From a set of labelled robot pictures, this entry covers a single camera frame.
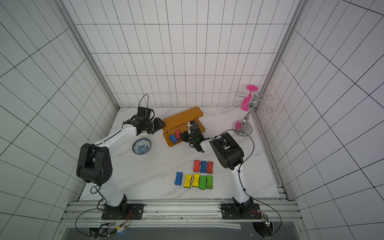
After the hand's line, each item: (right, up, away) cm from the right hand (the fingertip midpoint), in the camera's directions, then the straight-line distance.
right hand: (174, 135), depth 100 cm
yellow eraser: (+10, -24, -19) cm, 32 cm away
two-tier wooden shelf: (+4, +10, -7) cm, 13 cm away
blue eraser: (-1, -2, -2) cm, 3 cm away
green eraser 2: (+22, -22, -18) cm, 36 cm away
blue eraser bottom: (+19, -18, -15) cm, 30 cm away
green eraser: (+18, -24, -19) cm, 35 cm away
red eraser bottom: (+2, +1, 0) cm, 3 cm away
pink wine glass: (+43, +19, -17) cm, 50 cm away
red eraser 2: (+23, -17, -13) cm, 32 cm away
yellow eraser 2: (+14, -24, -19) cm, 34 cm away
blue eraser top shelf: (+5, -21, -16) cm, 27 cm away
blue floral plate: (-22, -6, -4) cm, 23 cm away
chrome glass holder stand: (+49, +5, +6) cm, 49 cm away
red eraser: (+15, -18, -14) cm, 27 cm away
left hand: (-7, +6, -8) cm, 12 cm away
